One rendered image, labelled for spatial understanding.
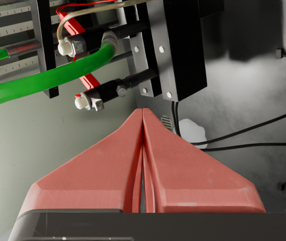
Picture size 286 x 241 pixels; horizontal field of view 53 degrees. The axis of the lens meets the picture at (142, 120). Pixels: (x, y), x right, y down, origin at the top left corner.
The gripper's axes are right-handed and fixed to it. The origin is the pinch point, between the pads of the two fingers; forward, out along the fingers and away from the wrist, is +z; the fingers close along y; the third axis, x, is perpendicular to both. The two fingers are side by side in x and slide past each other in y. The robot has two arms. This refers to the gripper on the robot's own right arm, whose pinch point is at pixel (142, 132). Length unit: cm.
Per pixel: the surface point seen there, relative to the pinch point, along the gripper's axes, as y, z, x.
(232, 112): -19, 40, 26
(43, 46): 17.8, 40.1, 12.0
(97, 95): 6.7, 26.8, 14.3
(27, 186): 27, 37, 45
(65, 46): 10.3, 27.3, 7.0
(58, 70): 6.6, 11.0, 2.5
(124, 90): 2.7, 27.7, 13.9
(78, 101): 9.3, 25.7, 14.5
